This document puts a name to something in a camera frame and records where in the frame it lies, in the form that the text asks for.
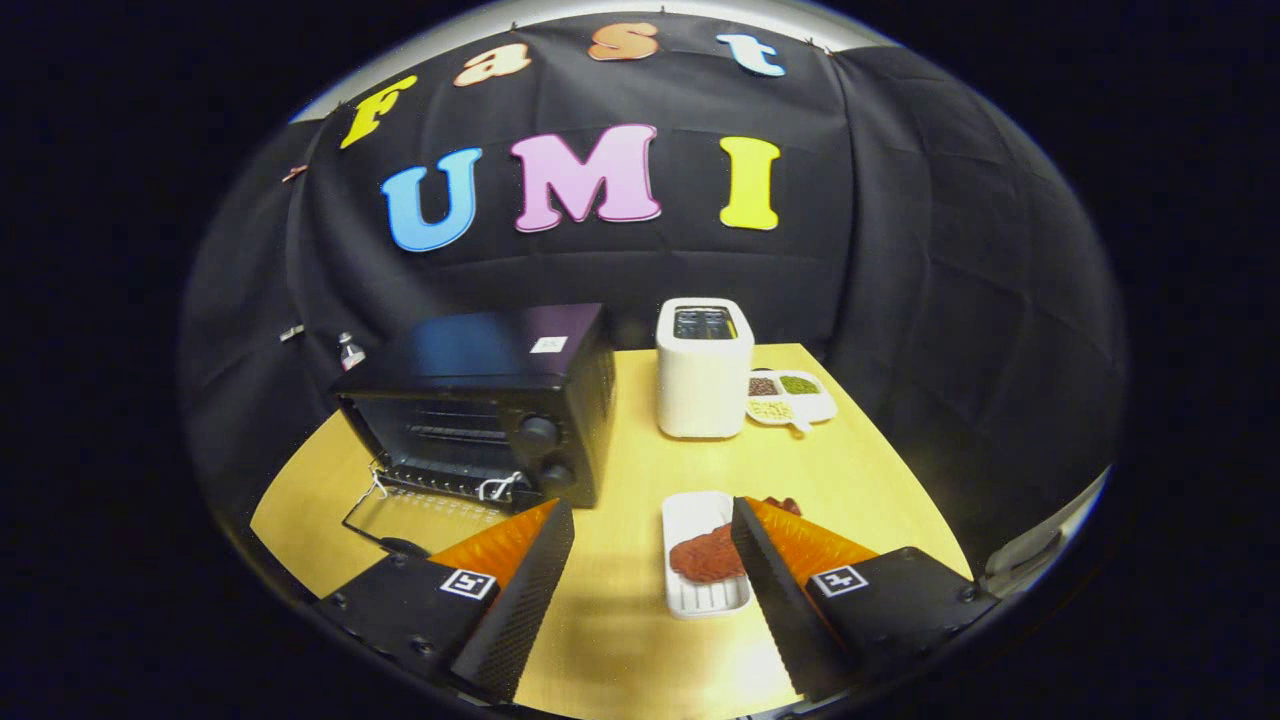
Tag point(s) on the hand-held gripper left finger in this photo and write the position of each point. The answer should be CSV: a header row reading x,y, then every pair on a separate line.
x,y
520,610

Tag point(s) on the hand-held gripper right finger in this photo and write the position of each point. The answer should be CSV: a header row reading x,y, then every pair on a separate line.
x,y
775,610

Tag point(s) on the silver metal clip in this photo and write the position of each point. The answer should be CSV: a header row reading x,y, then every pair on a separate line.
x,y
292,333

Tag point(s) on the white divided dish with beans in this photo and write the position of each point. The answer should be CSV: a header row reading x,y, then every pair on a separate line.
x,y
815,408

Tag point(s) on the red steak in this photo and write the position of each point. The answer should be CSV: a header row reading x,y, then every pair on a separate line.
x,y
705,555

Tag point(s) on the black backdrop cloth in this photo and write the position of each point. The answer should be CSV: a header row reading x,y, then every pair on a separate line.
x,y
900,250

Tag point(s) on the black toaster oven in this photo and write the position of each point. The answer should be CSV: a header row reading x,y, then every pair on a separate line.
x,y
470,350

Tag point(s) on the white toaster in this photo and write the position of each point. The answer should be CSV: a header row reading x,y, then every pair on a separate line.
x,y
700,390

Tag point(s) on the small clear bottle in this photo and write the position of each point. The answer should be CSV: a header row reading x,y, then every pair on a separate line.
x,y
350,352

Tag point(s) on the white rectangular tray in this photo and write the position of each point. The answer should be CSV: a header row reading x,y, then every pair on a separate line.
x,y
690,510

